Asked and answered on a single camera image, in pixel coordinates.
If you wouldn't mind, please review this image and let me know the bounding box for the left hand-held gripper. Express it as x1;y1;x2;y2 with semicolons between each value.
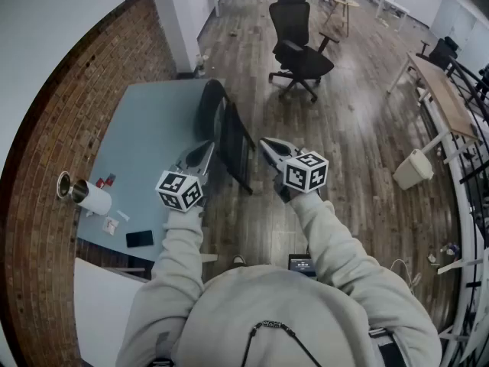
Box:
154;140;216;214

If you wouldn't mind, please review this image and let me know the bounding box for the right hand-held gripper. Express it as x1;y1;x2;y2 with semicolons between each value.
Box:
260;137;330;205

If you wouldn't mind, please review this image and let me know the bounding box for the person's left forearm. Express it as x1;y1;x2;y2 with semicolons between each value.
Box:
151;203;207;294

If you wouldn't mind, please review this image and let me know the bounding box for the person's right forearm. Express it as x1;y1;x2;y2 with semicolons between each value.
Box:
288;190;377;286

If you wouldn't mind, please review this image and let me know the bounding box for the black mesh office chair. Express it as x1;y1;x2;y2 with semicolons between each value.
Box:
268;0;340;104

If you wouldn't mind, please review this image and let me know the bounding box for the black office chair with armrests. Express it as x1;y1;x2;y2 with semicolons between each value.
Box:
415;36;460;72

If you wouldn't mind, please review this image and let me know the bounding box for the light blue table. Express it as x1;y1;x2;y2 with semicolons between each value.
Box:
76;77;226;261

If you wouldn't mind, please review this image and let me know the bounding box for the black smartphone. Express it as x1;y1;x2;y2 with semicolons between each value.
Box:
125;229;155;249

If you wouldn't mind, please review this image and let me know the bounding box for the black screen device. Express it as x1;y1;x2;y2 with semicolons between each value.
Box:
287;253;319;281

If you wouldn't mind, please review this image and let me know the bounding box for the white packet with red print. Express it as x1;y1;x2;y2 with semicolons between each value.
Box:
102;216;121;236

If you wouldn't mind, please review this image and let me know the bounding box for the steel flask lid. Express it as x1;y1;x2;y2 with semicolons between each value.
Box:
57;171;73;200

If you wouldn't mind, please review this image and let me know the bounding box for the cream waste bin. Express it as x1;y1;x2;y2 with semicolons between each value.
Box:
392;148;436;191

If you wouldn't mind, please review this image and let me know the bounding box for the person's grey hooded torso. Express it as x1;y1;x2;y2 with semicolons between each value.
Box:
114;264;444;367

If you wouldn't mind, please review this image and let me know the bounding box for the round wooden side table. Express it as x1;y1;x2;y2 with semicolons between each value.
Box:
323;0;361;37

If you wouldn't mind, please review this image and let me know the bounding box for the wooden desk with white legs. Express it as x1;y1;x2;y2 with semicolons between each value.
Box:
386;50;481;164

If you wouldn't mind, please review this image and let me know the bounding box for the white panel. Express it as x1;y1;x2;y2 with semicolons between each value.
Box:
74;257;154;367

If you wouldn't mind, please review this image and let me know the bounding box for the black metal railing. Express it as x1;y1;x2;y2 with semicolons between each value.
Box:
445;54;489;252

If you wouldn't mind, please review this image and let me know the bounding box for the black beaded lanyard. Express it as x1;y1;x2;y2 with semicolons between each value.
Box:
240;320;325;367

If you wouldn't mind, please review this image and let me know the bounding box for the white floor cable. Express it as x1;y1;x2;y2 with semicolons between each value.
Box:
389;258;423;294

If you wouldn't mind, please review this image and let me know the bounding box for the white table frame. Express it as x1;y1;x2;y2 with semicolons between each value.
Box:
437;248;489;275

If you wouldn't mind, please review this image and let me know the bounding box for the black shoulder strap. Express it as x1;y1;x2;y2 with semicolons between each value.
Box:
368;329;408;367

